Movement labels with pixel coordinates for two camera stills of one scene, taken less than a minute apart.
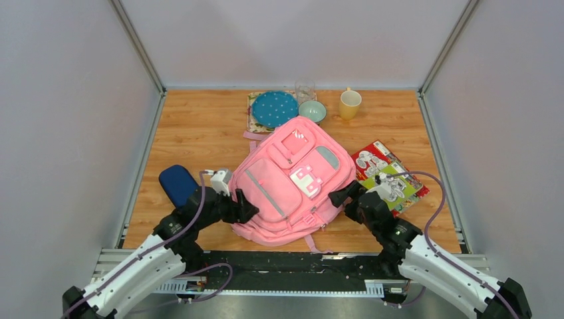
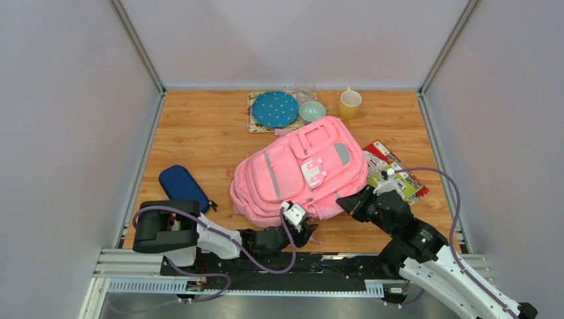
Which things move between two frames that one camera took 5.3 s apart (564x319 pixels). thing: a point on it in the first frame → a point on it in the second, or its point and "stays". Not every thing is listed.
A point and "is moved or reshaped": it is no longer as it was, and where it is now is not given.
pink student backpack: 288,175 is moved or reshaped
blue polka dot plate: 272,108 stays
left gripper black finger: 245,210 → 306,231
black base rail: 290,268 stays
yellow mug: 349,104 stays
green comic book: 404,185 stays
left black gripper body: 224,210 → 285,241
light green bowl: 314,109 stays
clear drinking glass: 304,90 stays
